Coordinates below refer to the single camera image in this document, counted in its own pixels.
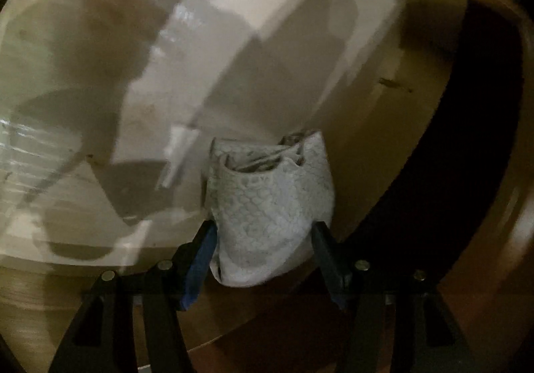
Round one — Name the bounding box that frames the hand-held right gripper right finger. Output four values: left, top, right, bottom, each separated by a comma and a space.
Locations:
311, 221, 472, 373

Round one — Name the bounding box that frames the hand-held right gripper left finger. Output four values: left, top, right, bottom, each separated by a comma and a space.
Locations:
48, 220, 218, 373

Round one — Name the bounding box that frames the white textured underwear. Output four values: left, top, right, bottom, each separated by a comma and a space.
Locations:
201, 130, 335, 288

